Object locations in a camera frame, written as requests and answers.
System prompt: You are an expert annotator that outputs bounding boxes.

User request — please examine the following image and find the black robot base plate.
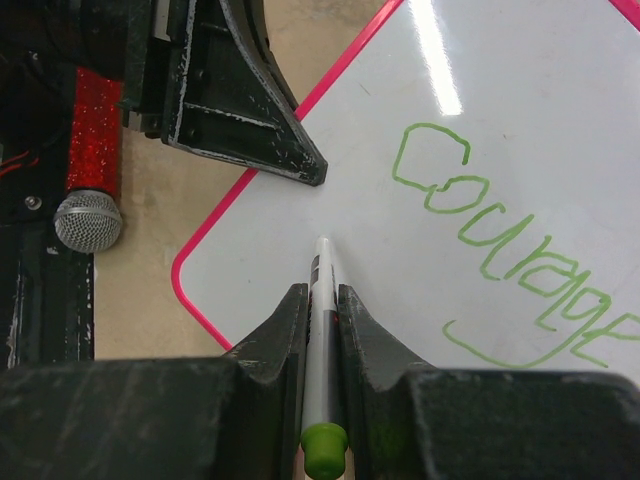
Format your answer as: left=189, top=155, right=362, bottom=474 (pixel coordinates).
left=0, top=221, right=95, bottom=371

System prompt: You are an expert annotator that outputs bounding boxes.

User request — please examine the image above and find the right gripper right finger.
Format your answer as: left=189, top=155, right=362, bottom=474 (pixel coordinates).
left=338, top=285, right=639, bottom=479

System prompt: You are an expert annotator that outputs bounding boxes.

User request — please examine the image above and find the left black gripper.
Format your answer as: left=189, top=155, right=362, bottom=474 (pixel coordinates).
left=119, top=0, right=328, bottom=186

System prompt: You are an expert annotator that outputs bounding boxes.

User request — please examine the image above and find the white whiteboard marker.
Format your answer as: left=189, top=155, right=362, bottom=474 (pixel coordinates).
left=300, top=236, right=349, bottom=479

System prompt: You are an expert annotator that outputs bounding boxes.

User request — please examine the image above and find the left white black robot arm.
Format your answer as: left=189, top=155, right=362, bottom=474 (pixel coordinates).
left=1, top=1, right=328, bottom=225

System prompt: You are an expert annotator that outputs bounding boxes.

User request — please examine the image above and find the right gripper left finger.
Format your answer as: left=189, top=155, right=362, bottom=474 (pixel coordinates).
left=1, top=283, right=309, bottom=479

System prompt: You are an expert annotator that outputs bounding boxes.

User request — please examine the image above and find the pink framed whiteboard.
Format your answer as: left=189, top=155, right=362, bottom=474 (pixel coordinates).
left=172, top=1, right=639, bottom=380

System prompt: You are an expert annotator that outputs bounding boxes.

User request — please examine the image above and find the red cylinder with grey cap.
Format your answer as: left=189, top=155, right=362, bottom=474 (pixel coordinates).
left=54, top=68, right=123, bottom=254

